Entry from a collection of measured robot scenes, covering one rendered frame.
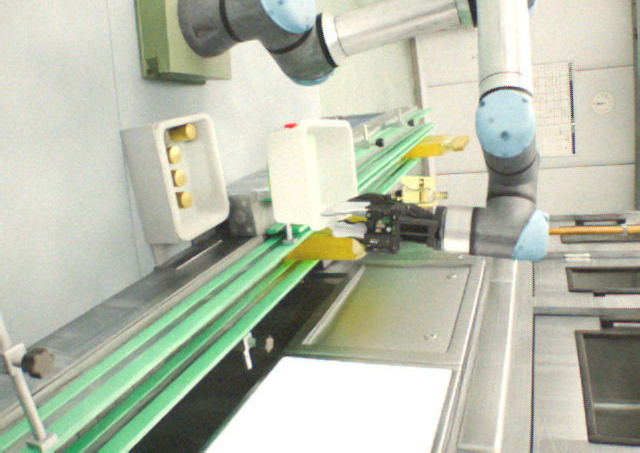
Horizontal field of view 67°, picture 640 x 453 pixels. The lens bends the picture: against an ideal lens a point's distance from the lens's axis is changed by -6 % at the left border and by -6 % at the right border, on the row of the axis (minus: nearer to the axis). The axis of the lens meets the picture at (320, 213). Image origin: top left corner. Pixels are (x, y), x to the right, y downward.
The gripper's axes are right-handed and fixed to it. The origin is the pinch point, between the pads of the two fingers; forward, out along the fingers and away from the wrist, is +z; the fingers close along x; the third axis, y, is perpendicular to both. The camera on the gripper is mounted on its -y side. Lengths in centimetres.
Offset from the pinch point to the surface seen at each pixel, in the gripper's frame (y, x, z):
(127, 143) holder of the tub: 9.0, -12.4, 36.0
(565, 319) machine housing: -25, 23, -42
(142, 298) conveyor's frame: 18.2, 12.8, 26.5
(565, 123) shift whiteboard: -613, -4, -78
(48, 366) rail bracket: 51, 6, 9
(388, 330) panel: -10.7, 24.5, -8.5
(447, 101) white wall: -610, -28, 71
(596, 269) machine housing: -51, 19, -51
